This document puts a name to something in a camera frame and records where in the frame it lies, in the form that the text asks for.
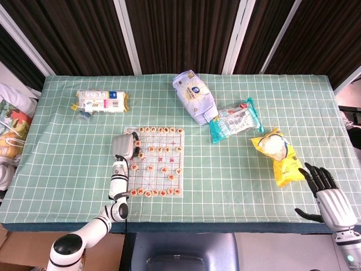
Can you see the white garment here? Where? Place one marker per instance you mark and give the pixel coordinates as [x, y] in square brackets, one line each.
[15, 94]

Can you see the teal snack bag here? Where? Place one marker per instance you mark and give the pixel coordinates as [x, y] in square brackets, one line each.
[234, 121]

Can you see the dark brown slatted curtain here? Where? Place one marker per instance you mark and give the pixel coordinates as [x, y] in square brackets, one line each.
[183, 34]
[262, 31]
[17, 65]
[324, 36]
[70, 34]

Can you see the left robot hand grey black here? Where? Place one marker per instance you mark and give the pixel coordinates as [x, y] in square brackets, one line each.
[122, 146]

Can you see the small clear plastic bottle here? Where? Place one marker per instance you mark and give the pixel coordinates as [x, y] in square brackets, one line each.
[83, 116]

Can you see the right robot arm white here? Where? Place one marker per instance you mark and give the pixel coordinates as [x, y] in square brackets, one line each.
[348, 245]

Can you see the white biscuit package yellow ends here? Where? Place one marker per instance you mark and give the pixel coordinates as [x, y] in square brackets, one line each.
[97, 101]

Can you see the colourful printed bag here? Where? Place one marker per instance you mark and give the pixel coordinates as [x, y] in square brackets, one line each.
[12, 124]

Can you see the white frame post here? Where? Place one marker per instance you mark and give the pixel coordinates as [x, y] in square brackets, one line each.
[25, 42]
[128, 36]
[348, 82]
[237, 36]
[279, 36]

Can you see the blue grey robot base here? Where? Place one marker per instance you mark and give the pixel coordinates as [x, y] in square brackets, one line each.
[183, 251]

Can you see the black chair part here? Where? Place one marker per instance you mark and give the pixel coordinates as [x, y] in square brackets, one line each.
[351, 114]

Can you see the translucent chinese chess board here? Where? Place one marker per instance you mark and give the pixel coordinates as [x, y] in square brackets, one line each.
[158, 180]

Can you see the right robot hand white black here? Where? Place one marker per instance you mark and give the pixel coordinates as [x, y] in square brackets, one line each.
[335, 207]

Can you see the yellow snack bag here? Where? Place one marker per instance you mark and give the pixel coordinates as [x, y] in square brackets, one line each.
[279, 158]

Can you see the green checked tablecloth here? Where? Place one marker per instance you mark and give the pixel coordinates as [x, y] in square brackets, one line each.
[70, 158]

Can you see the round wooden chess piece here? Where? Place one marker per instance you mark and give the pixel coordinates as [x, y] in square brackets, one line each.
[140, 191]
[147, 193]
[138, 144]
[178, 171]
[162, 193]
[166, 130]
[178, 148]
[134, 167]
[172, 130]
[170, 192]
[167, 149]
[155, 192]
[180, 130]
[147, 129]
[171, 177]
[153, 129]
[160, 130]
[141, 129]
[150, 168]
[150, 148]
[159, 148]
[164, 169]
[142, 155]
[177, 192]
[133, 192]

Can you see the pale blue snack bag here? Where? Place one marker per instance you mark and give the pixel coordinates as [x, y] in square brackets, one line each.
[194, 98]

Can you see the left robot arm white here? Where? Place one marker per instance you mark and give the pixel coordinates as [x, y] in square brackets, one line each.
[118, 180]

